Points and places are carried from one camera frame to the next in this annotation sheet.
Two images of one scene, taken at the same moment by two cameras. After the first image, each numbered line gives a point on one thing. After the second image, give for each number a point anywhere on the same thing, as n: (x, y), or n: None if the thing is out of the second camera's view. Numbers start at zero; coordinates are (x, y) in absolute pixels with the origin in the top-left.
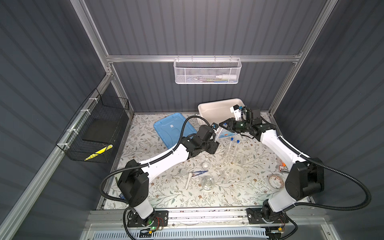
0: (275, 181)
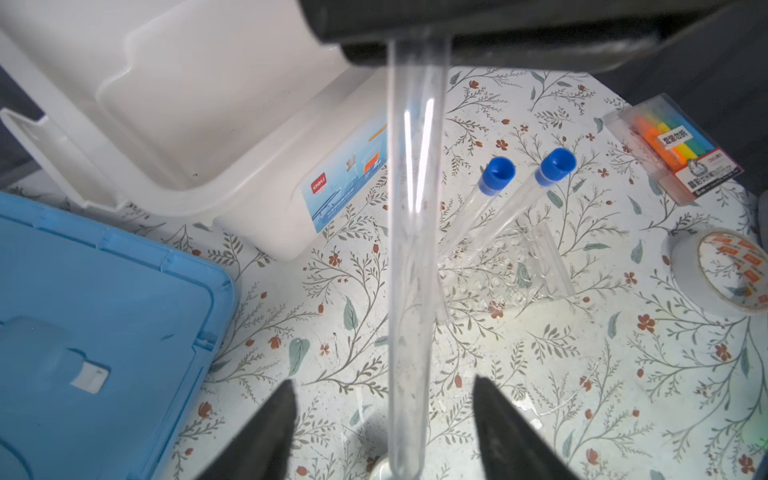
0: (721, 271)
